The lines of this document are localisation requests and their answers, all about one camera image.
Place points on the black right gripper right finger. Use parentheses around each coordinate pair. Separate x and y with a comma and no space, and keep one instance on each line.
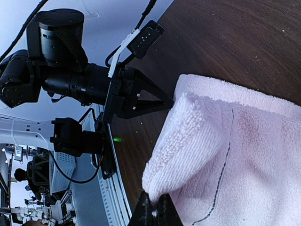
(167,214)

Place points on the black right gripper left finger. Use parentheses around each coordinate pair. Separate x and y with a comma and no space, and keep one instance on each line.
(142,215)

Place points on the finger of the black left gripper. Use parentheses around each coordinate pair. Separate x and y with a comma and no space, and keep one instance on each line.
(143,107)

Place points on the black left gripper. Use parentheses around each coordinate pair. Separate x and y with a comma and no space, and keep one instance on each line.
(60,65)

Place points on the large pink towel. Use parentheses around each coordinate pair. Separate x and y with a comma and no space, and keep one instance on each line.
(228,156)

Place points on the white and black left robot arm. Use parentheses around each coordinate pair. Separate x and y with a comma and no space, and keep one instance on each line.
(19,89)

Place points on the person in background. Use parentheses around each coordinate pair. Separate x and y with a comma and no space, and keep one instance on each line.
(21,175)

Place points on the aluminium front rail frame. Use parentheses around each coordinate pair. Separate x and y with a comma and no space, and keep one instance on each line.
(100,202)

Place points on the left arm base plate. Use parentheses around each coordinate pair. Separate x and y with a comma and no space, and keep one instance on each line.
(107,162)

